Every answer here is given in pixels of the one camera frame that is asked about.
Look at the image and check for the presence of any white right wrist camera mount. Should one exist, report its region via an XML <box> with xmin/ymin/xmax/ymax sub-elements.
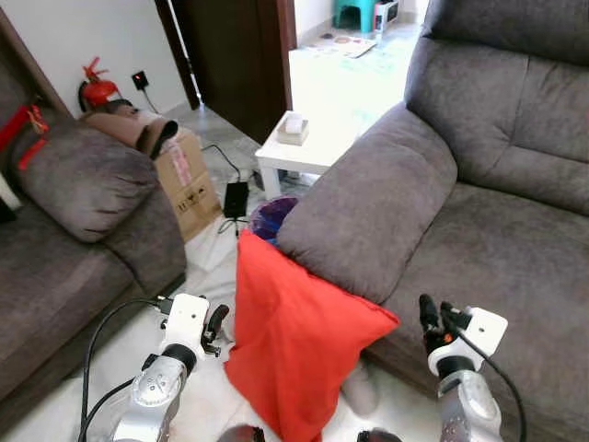
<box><xmin>427</xmin><ymin>308</ymin><xmax>510</xmax><ymax>375</ymax></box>

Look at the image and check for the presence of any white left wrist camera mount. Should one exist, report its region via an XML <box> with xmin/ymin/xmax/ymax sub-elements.
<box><xmin>161</xmin><ymin>294</ymin><xmax>212</xmax><ymax>356</ymax></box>

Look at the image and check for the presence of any white tissue box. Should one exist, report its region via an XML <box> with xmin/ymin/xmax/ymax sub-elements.
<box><xmin>276</xmin><ymin>111</ymin><xmax>311</xmax><ymax>146</ymax></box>

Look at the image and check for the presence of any robot leg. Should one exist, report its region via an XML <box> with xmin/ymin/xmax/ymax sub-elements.
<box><xmin>357</xmin><ymin>428</ymin><xmax>402</xmax><ymax>442</ymax></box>
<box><xmin>216</xmin><ymin>425</ymin><xmax>267</xmax><ymax>442</ymax></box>

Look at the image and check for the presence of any brown cardboard box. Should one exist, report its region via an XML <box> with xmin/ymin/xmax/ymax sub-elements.
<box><xmin>152</xmin><ymin>129</ymin><xmax>223</xmax><ymax>243</ymax></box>

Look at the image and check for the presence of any patterned floor mat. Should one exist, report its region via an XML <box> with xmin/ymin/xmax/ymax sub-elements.
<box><xmin>306</xmin><ymin>32</ymin><xmax>379</xmax><ymax>59</ymax></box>

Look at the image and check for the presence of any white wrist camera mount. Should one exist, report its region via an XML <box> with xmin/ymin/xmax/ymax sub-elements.
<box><xmin>161</xmin><ymin>294</ymin><xmax>212</xmax><ymax>356</ymax></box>
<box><xmin>427</xmin><ymin>308</ymin><xmax>510</xmax><ymax>375</ymax></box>

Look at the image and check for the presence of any dark wooden door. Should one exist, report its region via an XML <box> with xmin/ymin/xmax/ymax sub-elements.
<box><xmin>155</xmin><ymin>0</ymin><xmax>298</xmax><ymax>145</ymax></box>

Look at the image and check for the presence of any small white table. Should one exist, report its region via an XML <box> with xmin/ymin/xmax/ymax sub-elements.
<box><xmin>255</xmin><ymin>110</ymin><xmax>369</xmax><ymax>200</ymax></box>

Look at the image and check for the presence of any red fire extinguisher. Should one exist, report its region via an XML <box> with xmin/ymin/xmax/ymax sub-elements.
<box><xmin>77</xmin><ymin>57</ymin><xmax>121</xmax><ymax>112</ymax></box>

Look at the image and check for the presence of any black power adapter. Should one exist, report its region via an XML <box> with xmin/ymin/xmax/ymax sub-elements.
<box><xmin>224</xmin><ymin>181</ymin><xmax>250</xmax><ymax>220</ymax></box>

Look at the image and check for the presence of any brown rolled cloth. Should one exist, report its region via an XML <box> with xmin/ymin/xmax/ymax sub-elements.
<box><xmin>81</xmin><ymin>108</ymin><xmax>180</xmax><ymax>160</ymax></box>

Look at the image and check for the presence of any grey fabric sofa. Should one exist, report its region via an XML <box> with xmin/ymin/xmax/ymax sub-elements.
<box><xmin>0</xmin><ymin>87</ymin><xmax>189</xmax><ymax>408</ymax></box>
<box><xmin>276</xmin><ymin>0</ymin><xmax>589</xmax><ymax>442</ymax></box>

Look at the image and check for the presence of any black floor cable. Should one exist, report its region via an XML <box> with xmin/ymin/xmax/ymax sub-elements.
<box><xmin>141</xmin><ymin>87</ymin><xmax>260</xmax><ymax>190</ymax></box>

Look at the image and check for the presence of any small white appliance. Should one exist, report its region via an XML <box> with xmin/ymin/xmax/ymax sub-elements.
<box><xmin>373</xmin><ymin>0</ymin><xmax>402</xmax><ymax>34</ymax></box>

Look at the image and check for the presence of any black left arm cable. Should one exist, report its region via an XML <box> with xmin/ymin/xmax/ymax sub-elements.
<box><xmin>77</xmin><ymin>296</ymin><xmax>178</xmax><ymax>442</ymax></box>

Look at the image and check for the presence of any robot right leg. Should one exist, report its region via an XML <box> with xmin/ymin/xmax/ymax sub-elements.
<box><xmin>357</xmin><ymin>428</ymin><xmax>402</xmax><ymax>442</ymax></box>

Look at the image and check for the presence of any red strap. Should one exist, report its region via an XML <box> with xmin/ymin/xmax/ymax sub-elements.
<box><xmin>0</xmin><ymin>103</ymin><xmax>50</xmax><ymax>172</ymax></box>

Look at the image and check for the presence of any teal plastic stool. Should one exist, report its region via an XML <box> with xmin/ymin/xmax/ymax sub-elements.
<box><xmin>332</xmin><ymin>0</ymin><xmax>378</xmax><ymax>33</ymax></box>

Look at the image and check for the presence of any red pillow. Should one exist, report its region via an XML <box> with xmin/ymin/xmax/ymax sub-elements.
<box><xmin>224</xmin><ymin>228</ymin><xmax>401</xmax><ymax>442</ymax></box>

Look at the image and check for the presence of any purple waste bin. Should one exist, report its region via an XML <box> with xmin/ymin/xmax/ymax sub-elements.
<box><xmin>248</xmin><ymin>193</ymin><xmax>301</xmax><ymax>246</ymax></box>

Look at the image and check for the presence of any robot left leg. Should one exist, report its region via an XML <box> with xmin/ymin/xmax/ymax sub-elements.
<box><xmin>216</xmin><ymin>425</ymin><xmax>267</xmax><ymax>442</ymax></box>

